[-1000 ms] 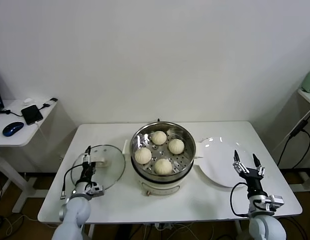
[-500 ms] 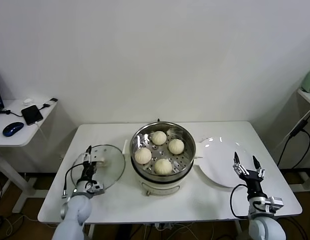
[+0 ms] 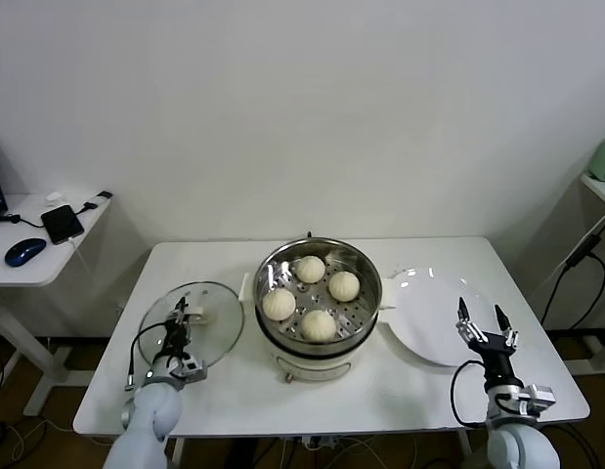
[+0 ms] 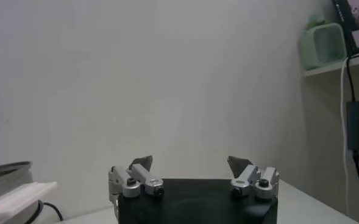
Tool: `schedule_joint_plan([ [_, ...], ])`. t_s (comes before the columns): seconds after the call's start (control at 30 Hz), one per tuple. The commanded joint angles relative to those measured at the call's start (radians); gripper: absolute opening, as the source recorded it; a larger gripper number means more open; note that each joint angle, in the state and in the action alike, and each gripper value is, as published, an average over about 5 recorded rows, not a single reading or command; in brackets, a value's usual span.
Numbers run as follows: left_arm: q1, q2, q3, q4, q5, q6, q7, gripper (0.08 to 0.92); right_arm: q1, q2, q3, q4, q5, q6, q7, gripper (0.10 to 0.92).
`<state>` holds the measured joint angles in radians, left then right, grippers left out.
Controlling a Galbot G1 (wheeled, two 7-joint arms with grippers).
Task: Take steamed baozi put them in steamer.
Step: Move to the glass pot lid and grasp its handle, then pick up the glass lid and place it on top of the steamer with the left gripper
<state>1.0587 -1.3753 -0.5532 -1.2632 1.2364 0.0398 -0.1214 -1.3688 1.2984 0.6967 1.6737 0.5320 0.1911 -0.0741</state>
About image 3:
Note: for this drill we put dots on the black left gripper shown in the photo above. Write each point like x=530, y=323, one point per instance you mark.
x=176, y=339

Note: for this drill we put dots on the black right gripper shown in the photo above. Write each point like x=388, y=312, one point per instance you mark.
x=497, y=352

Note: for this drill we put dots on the round glass pot lid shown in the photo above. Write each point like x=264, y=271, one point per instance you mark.
x=219, y=337

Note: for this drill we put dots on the white steamed baozi bun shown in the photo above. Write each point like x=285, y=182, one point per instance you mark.
x=279, y=304
x=310, y=268
x=319, y=325
x=343, y=285

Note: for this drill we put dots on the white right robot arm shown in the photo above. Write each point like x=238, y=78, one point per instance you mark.
x=517, y=444

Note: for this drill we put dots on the perforated steel steamer basket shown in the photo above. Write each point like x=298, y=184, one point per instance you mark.
x=360, y=312

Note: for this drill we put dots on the white oval plate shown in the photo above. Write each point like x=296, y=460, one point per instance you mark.
x=429, y=312

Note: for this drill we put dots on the white electric cooker base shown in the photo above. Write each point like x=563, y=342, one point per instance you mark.
x=312, y=366

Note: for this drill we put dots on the black smartphone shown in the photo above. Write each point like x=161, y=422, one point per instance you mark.
x=62, y=225

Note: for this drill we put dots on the white side desk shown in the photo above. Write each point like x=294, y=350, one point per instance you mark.
x=33, y=273

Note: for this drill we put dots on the blue computer mouse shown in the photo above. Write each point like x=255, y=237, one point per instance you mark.
x=24, y=252

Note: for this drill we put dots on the small white earbuds case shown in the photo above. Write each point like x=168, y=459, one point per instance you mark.
x=53, y=198

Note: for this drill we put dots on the white shelf board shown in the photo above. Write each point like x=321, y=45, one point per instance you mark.
x=602, y=188

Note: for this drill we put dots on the white power strip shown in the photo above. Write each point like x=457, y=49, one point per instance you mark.
x=321, y=442

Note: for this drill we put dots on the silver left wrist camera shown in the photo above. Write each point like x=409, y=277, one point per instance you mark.
x=192, y=370

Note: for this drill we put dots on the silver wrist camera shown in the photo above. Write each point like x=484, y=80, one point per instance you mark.
x=539, y=396
x=192, y=370

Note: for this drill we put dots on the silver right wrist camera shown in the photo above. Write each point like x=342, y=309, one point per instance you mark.
x=539, y=396

